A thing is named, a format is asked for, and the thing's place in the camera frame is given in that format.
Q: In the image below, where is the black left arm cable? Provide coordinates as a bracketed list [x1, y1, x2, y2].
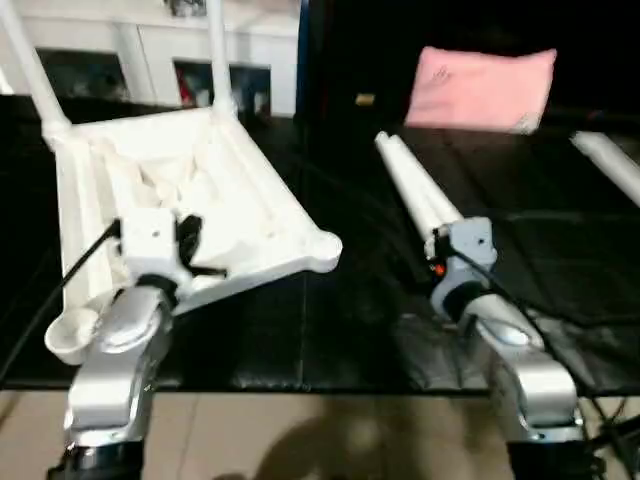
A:
[0, 222, 123, 386]

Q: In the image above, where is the pink pillow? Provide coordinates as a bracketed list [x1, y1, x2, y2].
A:
[405, 47, 558, 134]

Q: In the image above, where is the white plastic table top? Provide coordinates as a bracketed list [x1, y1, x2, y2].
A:
[45, 105, 343, 366]

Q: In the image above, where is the white glass-door cabinet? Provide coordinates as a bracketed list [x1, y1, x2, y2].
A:
[0, 0, 301, 116]

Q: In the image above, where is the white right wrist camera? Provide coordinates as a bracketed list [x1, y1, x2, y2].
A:
[430, 218, 497, 287]

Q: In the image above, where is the white plastic table leg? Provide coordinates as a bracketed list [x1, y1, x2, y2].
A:
[388, 135, 467, 237]
[374, 132, 451, 233]
[205, 0, 239, 119]
[0, 0, 73, 141]

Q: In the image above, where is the small black white trinket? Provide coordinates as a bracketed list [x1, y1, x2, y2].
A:
[165, 0, 208, 16]

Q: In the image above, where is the black work mat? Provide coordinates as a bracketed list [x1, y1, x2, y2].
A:
[0, 95, 640, 393]

